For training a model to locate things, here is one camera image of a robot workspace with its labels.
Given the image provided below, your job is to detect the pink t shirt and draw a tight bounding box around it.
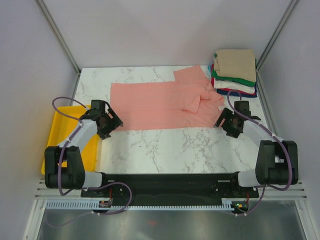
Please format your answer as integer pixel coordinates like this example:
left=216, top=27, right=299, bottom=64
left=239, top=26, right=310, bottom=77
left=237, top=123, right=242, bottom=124
left=110, top=65, right=225, bottom=131

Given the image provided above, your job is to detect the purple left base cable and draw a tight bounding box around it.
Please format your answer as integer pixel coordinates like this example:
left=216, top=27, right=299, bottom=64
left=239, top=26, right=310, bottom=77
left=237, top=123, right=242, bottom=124
left=84, top=181, right=133, bottom=217

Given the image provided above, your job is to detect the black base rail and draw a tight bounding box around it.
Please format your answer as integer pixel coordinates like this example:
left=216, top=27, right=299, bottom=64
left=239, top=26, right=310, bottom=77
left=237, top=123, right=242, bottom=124
left=81, top=172, right=259, bottom=206

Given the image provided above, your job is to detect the aluminium frame post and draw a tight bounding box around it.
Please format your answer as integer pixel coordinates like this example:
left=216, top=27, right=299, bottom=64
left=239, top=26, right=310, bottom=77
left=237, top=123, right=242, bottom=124
left=256, top=0, right=300, bottom=72
left=34, top=0, right=81, bottom=76

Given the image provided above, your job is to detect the left aluminium frame post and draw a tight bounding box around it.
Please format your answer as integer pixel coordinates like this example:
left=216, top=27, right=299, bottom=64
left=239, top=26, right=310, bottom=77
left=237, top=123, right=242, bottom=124
left=34, top=0, right=81, bottom=76

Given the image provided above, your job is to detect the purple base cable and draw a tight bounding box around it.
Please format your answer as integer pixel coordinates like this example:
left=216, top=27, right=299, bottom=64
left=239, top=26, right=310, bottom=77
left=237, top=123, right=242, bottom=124
left=84, top=181, right=133, bottom=217
left=231, top=184, right=266, bottom=218

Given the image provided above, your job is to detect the beige folded t shirt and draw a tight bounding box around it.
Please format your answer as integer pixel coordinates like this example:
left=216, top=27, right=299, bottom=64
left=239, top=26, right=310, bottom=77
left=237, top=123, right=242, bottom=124
left=214, top=49, right=256, bottom=83

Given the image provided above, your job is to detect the red folded t shirt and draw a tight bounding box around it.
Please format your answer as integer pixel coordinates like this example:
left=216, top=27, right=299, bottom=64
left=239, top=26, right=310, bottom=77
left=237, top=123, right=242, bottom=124
left=211, top=77, right=257, bottom=98

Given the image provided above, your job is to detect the green folded t shirt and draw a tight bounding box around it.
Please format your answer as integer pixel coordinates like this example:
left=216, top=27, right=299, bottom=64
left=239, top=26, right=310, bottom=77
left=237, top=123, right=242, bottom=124
left=210, top=64, right=256, bottom=87

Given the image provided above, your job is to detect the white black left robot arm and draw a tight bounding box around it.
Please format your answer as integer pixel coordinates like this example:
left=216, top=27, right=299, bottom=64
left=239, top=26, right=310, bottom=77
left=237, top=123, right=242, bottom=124
left=44, top=97, right=124, bottom=197

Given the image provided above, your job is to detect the right aluminium frame post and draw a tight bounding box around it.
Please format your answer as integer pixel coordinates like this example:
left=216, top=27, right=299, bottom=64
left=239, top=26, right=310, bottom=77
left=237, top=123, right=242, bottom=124
left=256, top=0, right=300, bottom=72

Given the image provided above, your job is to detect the white slotted cable duct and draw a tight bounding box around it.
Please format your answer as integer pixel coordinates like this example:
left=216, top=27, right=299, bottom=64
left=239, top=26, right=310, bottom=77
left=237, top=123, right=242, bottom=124
left=45, top=198, right=250, bottom=211

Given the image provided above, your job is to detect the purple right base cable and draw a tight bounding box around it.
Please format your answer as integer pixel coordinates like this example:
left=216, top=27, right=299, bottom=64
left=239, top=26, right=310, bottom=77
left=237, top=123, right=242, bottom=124
left=231, top=184, right=266, bottom=218

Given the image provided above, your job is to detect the right aluminium table rail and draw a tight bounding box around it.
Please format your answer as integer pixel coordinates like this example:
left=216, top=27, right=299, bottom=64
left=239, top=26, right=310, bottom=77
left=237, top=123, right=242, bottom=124
left=256, top=71, right=280, bottom=136

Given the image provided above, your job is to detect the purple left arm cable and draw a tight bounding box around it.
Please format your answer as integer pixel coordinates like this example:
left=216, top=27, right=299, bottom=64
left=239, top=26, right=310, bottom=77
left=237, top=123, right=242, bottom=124
left=51, top=96, right=91, bottom=196

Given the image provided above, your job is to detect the white folded t shirt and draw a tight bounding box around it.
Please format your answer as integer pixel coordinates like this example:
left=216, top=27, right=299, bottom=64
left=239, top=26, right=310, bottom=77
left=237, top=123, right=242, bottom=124
left=213, top=79, right=255, bottom=94

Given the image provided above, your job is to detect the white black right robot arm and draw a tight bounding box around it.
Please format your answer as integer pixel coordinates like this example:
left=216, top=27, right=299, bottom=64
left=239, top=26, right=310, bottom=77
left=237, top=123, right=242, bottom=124
left=214, top=100, right=299, bottom=197

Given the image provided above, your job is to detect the blue folded t shirt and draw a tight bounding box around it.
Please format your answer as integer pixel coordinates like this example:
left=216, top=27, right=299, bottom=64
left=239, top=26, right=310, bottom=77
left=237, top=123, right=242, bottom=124
left=216, top=57, right=258, bottom=99

